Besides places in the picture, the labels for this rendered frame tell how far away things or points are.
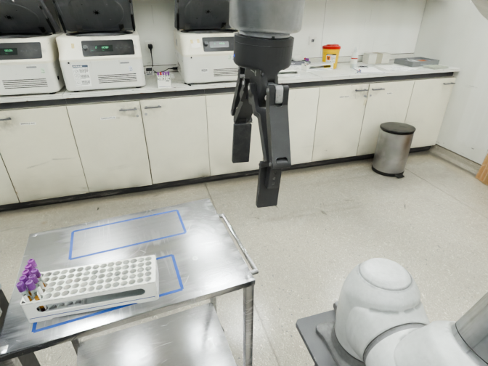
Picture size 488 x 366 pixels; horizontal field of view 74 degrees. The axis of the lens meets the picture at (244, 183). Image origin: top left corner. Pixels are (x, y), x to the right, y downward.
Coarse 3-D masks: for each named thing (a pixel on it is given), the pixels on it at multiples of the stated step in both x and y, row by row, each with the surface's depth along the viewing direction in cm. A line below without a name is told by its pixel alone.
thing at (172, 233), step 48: (48, 240) 101; (96, 240) 101; (144, 240) 101; (192, 240) 101; (192, 288) 84; (240, 288) 86; (0, 336) 72; (48, 336) 72; (144, 336) 132; (192, 336) 132
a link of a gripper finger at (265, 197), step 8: (264, 168) 42; (280, 168) 43; (264, 176) 43; (280, 176) 43; (264, 184) 43; (256, 192) 45; (264, 192) 44; (272, 192) 44; (256, 200) 45; (264, 200) 45; (272, 200) 45
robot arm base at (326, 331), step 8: (336, 304) 91; (320, 328) 86; (328, 328) 85; (320, 336) 85; (328, 336) 83; (328, 344) 82; (336, 344) 79; (336, 352) 79; (344, 352) 77; (336, 360) 79; (344, 360) 77; (352, 360) 75
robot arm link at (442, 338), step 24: (480, 312) 51; (384, 336) 62; (408, 336) 59; (432, 336) 54; (456, 336) 53; (480, 336) 49; (384, 360) 60; (408, 360) 55; (432, 360) 52; (456, 360) 50; (480, 360) 49
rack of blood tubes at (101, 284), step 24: (96, 264) 83; (120, 264) 85; (144, 264) 83; (48, 288) 76; (72, 288) 76; (96, 288) 77; (120, 288) 77; (144, 288) 78; (24, 312) 74; (48, 312) 75; (72, 312) 77
